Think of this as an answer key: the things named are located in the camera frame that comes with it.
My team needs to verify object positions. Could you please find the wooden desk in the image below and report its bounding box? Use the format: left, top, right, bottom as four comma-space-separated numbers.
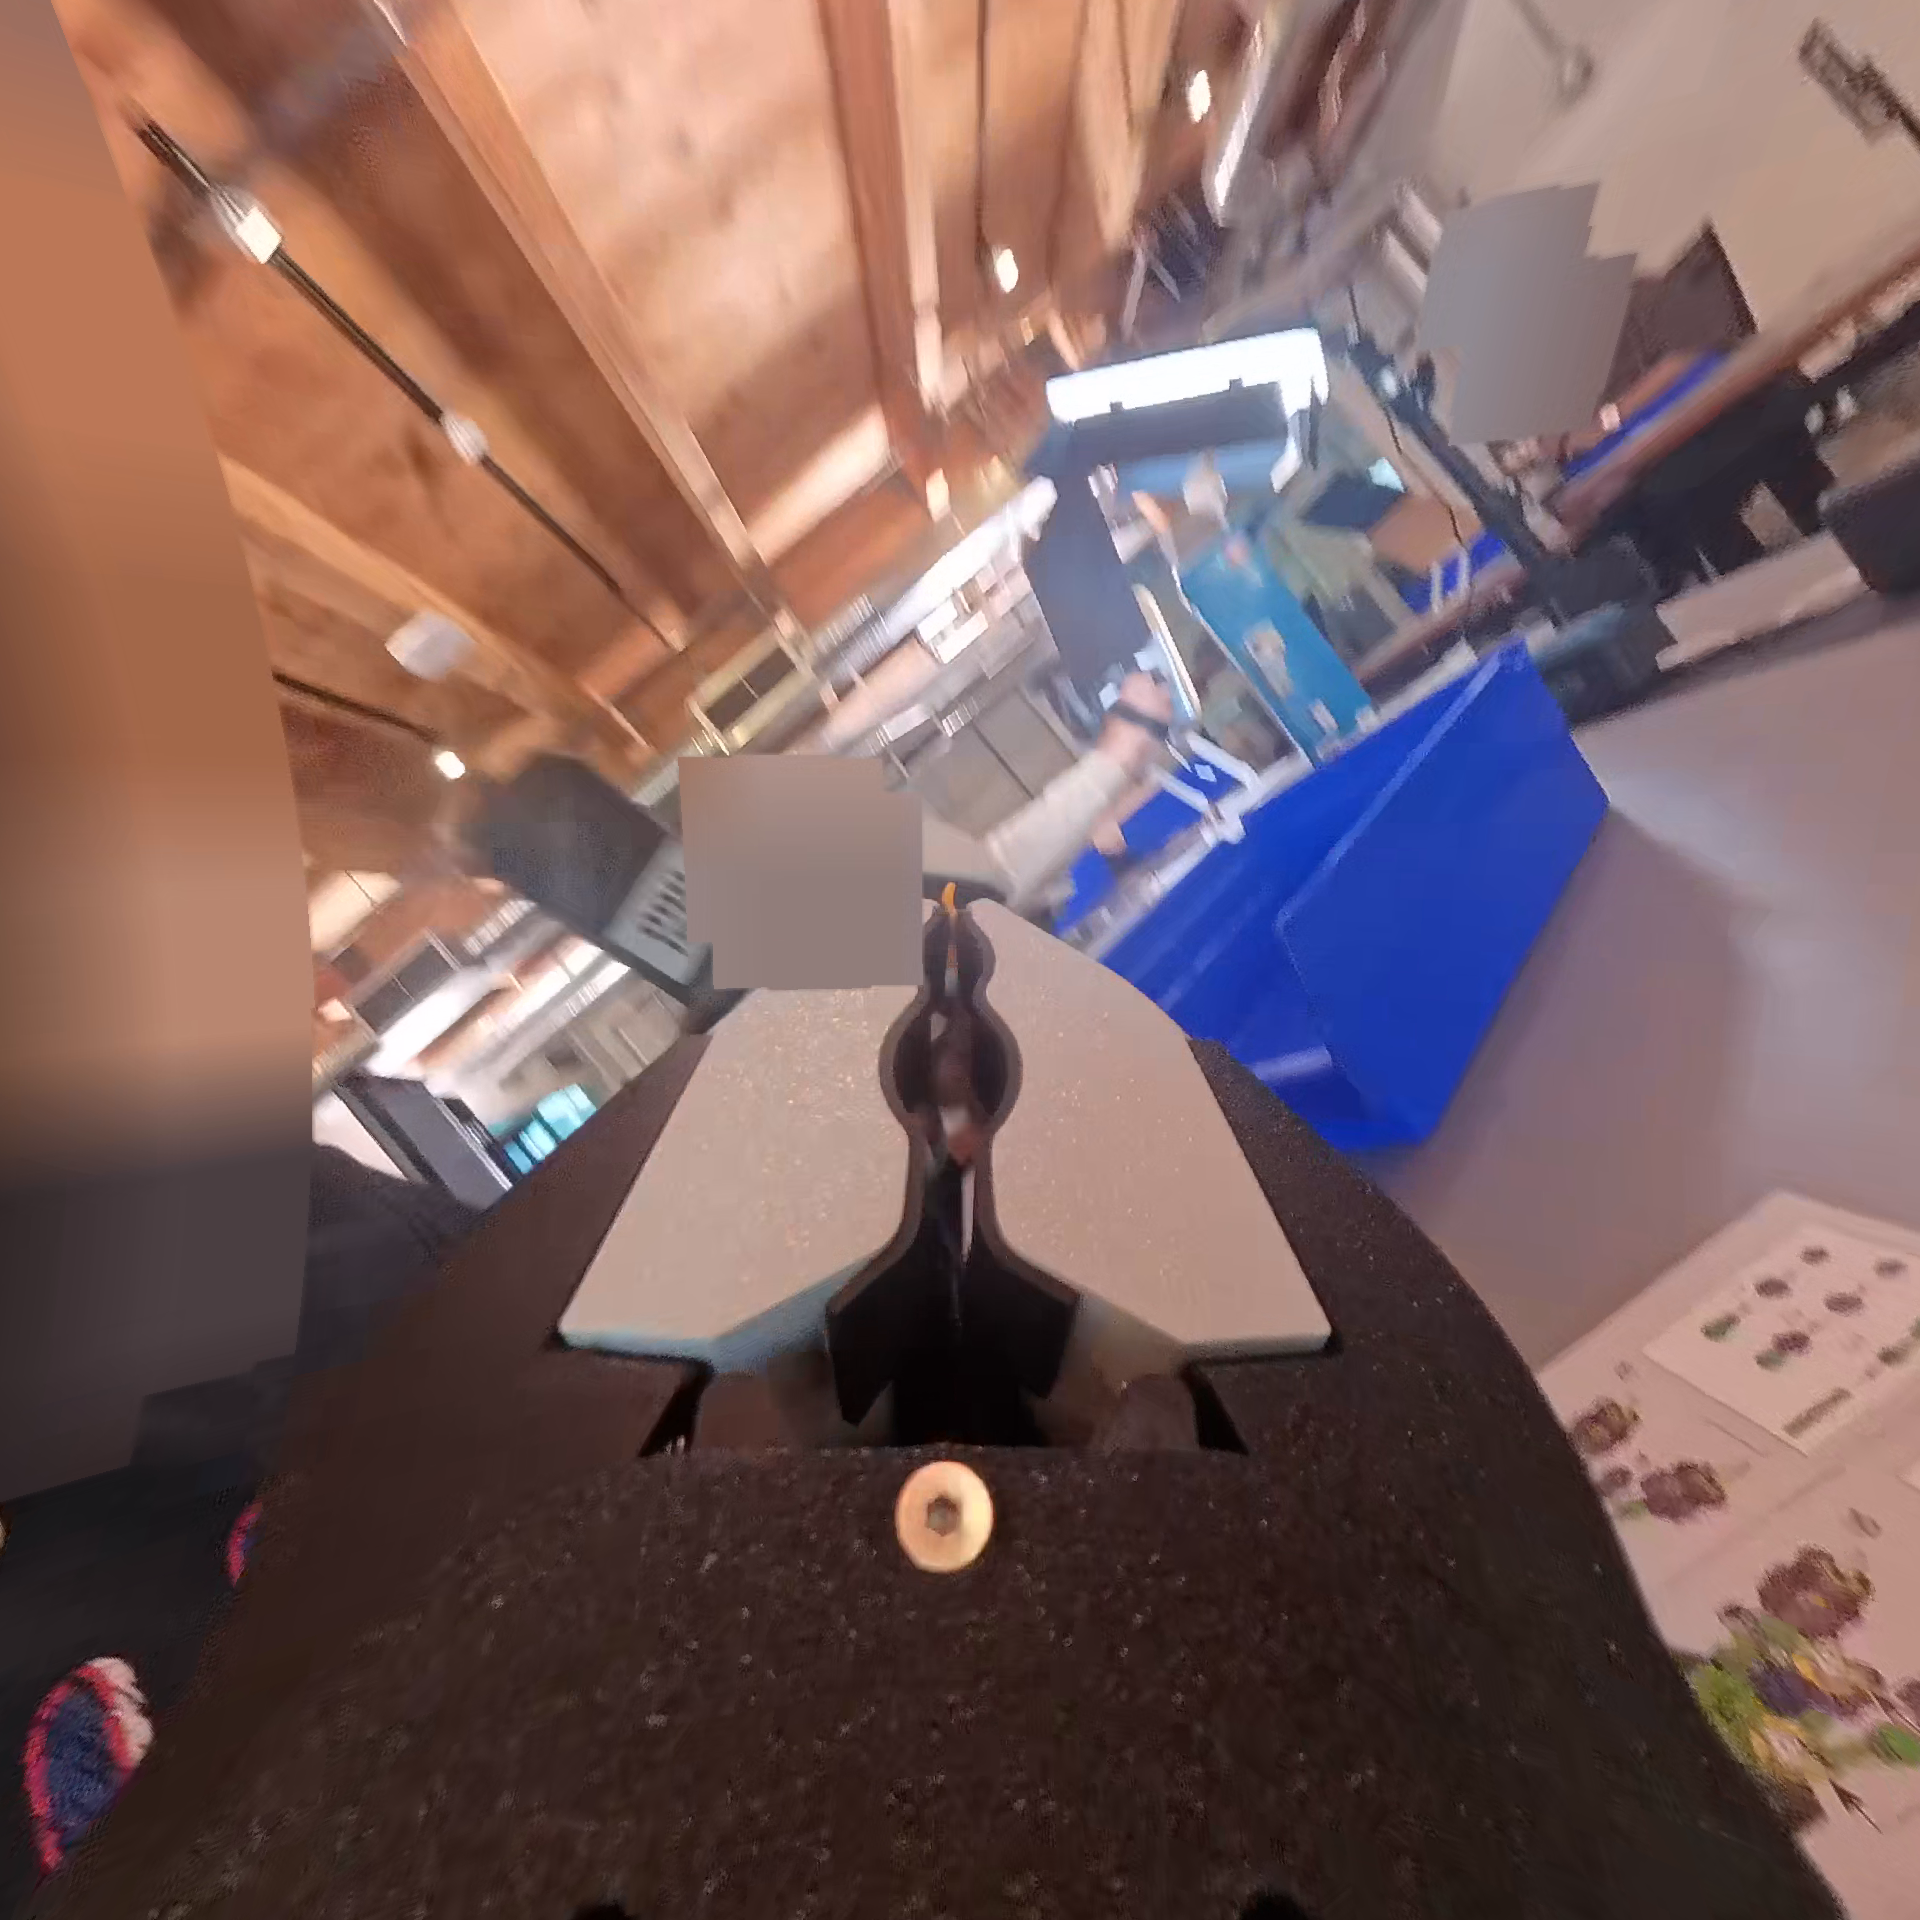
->
1357, 257, 1920, 678

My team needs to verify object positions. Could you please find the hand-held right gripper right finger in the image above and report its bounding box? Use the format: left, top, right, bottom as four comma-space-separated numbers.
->
961, 898, 1334, 1438

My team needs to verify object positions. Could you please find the lego instruction booklet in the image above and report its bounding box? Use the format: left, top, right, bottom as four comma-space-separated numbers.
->
1542, 1193, 1920, 1838

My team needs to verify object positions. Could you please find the blue plastic bin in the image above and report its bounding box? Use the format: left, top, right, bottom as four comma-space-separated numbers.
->
1051, 643, 1611, 1160

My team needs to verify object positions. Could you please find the tall blue cardboard box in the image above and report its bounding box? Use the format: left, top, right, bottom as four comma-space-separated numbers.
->
1178, 534, 1378, 757

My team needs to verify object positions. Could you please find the bright studio light panel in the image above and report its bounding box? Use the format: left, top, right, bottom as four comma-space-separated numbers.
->
1044, 327, 1334, 431

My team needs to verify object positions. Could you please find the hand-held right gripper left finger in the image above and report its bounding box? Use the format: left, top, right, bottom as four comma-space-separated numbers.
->
564, 898, 938, 1438

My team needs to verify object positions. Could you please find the person's dark printed sweatshirt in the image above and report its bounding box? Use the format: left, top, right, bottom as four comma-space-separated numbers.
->
0, 1140, 484, 1887

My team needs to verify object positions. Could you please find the small black box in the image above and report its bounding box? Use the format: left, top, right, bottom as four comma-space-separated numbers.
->
1532, 600, 1677, 724

